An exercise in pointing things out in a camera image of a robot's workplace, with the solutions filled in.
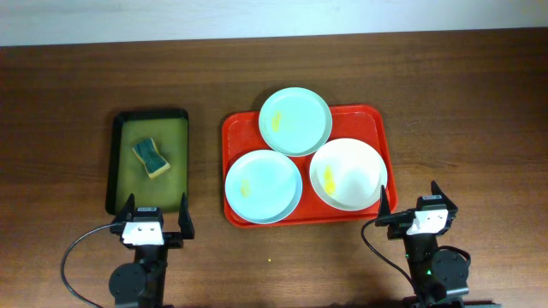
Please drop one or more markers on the black tray with green liquid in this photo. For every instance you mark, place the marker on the black tray with green liquid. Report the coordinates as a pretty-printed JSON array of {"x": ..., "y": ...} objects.
[{"x": 169, "y": 129}]

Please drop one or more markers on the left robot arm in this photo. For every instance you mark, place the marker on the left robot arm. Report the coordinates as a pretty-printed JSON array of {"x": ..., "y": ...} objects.
[{"x": 140, "y": 284}]

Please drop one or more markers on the mint green plate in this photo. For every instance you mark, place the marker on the mint green plate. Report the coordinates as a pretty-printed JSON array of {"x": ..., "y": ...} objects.
[{"x": 295, "y": 121}]

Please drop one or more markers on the green and yellow sponge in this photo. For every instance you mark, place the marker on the green and yellow sponge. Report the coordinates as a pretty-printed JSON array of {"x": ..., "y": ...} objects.
[{"x": 148, "y": 154}]

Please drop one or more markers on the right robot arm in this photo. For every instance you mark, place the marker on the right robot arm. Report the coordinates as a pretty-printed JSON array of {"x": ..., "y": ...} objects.
[{"x": 437, "y": 274}]

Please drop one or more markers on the light blue plate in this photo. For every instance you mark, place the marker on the light blue plate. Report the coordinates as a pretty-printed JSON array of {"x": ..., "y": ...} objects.
[{"x": 263, "y": 187}]

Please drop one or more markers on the red plastic tray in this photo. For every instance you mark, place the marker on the red plastic tray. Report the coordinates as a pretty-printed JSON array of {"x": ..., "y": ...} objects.
[{"x": 240, "y": 135}]

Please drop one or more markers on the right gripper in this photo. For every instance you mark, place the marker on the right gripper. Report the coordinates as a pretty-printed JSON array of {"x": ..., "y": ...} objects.
[{"x": 392, "y": 222}]

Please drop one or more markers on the cream white plate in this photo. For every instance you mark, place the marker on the cream white plate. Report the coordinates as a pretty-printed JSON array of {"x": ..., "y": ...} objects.
[{"x": 348, "y": 174}]

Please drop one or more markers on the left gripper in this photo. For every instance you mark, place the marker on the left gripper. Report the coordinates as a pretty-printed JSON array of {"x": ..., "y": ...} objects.
[{"x": 172, "y": 239}]

